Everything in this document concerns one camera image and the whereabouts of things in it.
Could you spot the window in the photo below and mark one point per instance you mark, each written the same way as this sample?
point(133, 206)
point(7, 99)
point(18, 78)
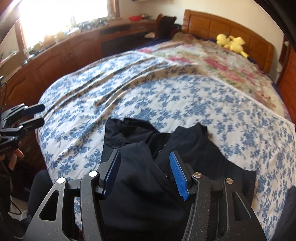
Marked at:
point(45, 18)

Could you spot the pink floral bedspread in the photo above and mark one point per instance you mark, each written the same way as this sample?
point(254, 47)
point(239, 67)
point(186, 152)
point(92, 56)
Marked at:
point(215, 61)

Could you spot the wooden louvered wardrobe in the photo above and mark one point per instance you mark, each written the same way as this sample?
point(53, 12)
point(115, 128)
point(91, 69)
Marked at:
point(286, 81)

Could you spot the black button coat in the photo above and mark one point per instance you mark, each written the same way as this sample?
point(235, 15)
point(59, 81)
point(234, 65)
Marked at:
point(144, 203)

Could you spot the wooden desk cabinet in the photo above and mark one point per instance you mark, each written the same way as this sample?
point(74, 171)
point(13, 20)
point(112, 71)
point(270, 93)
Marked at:
point(28, 82)

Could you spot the wooden headboard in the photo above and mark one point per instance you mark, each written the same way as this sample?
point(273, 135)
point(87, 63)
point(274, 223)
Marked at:
point(208, 26)

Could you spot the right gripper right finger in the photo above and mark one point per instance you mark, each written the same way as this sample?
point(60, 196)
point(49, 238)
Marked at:
point(219, 210)

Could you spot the dark wooden chair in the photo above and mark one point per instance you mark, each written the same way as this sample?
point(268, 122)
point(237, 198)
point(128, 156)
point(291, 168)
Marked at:
point(164, 26)

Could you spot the person's left hand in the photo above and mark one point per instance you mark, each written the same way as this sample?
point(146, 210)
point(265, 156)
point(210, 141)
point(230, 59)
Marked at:
point(13, 156)

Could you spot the yellow plush toy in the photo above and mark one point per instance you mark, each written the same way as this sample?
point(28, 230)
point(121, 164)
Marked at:
point(232, 43)

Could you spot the blue floral white quilt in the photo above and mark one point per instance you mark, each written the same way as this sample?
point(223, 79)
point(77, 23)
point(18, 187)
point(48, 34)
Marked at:
point(168, 94)

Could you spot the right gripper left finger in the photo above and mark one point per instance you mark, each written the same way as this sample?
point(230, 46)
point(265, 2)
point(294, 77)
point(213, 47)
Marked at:
point(72, 208)

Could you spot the red bowl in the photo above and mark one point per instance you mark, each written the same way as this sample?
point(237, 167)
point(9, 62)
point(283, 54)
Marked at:
point(135, 18)

